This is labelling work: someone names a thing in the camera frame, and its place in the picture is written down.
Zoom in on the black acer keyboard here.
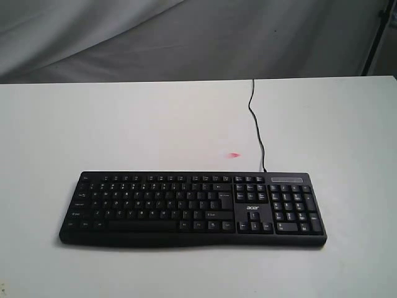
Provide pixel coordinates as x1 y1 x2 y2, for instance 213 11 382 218
59 171 327 248

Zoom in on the grey backdrop cloth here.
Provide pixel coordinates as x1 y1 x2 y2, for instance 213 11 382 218
1 1 386 83

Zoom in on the black tripod stand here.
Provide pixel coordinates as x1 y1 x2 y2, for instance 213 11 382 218
360 0 396 76

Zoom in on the thin black keyboard cable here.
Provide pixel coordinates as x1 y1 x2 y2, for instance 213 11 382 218
248 79 268 173

